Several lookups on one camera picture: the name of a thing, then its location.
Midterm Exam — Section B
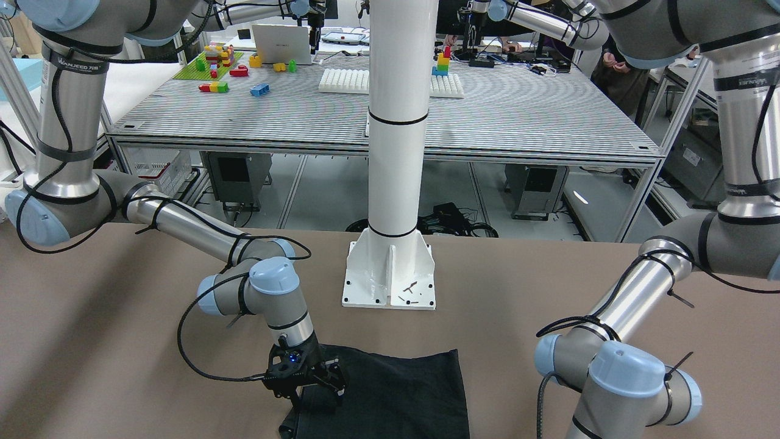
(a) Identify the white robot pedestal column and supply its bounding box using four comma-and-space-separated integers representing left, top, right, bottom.
342, 1, 438, 310

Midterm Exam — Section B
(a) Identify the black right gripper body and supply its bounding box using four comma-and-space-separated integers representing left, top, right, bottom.
268, 333, 332, 397

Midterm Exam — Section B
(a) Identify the stacked colourful brick tower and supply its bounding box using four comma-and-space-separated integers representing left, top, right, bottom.
431, 46, 451, 77

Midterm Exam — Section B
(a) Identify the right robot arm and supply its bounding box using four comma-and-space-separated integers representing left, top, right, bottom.
2, 1, 347, 410

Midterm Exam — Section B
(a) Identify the blue lego brick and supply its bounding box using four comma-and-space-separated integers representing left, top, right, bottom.
250, 83, 270, 97

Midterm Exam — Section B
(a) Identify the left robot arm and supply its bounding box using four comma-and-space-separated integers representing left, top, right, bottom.
535, 1, 779, 438

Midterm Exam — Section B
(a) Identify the white ridged tray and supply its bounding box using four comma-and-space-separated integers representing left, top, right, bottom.
318, 68, 465, 98

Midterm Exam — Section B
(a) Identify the white plastic basket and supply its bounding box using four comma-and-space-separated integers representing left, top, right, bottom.
124, 148, 192, 196

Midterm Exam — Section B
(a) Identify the white laptop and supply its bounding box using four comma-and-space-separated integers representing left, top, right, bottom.
251, 24, 313, 66

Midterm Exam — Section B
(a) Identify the red yellow green brick row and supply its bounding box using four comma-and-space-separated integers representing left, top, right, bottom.
198, 81, 229, 93

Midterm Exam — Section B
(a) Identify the black t-shirt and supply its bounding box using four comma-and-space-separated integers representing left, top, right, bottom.
278, 345, 470, 438

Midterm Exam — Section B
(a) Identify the green lego baseplate with bricks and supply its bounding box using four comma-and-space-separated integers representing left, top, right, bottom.
172, 44, 244, 81

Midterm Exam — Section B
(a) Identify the aluminium frame work table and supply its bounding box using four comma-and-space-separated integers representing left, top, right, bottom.
106, 56, 665, 242

